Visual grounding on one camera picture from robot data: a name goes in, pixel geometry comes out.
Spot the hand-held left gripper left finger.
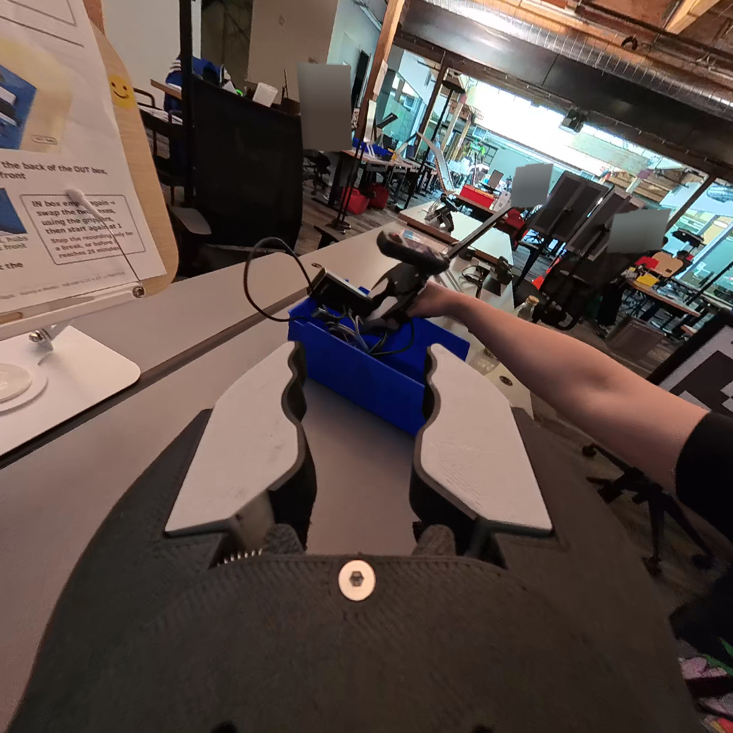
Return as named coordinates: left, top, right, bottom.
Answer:
left=165, top=341, right=317, bottom=556

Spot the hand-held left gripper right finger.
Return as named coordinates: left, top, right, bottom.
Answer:
left=409, top=344, right=554, bottom=561

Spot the black usb hub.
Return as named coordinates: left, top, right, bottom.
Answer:
left=308, top=268, right=374, bottom=317

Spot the blue plastic bin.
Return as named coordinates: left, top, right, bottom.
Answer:
left=287, top=297, right=471, bottom=437

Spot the person's right forearm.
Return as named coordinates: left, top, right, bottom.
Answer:
left=465, top=298, right=711, bottom=494

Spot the person's right hand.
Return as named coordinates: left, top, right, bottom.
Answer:
left=409, top=283, right=477, bottom=318

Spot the white stand base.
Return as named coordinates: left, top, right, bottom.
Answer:
left=0, top=285, right=148, bottom=457

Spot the black tripod stand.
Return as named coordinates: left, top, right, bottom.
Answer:
left=583, top=444, right=718, bottom=576

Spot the black shirt sleeve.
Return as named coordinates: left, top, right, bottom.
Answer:
left=675, top=411, right=733, bottom=547

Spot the wooden backing board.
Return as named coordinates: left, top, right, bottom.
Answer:
left=86, top=0, right=179, bottom=300

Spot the black white marker board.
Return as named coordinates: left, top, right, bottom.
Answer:
left=647, top=325, right=733, bottom=417

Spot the black patterned clothing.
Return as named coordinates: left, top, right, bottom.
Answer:
left=670, top=573, right=733, bottom=733

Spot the printed instruction sheet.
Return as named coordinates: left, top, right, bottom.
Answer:
left=0, top=0, right=168, bottom=315

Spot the thin black cable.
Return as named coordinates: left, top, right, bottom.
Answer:
left=243, top=236, right=417, bottom=360

